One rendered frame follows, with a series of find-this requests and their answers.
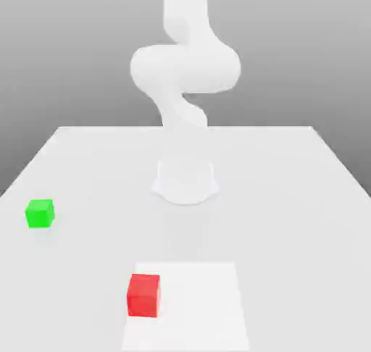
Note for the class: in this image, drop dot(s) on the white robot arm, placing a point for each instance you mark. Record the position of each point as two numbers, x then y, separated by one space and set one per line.
185 68

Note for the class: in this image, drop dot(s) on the small red cube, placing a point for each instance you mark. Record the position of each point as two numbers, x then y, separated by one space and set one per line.
143 297

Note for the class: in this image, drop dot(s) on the small green cube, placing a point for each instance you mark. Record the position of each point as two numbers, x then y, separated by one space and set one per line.
39 214

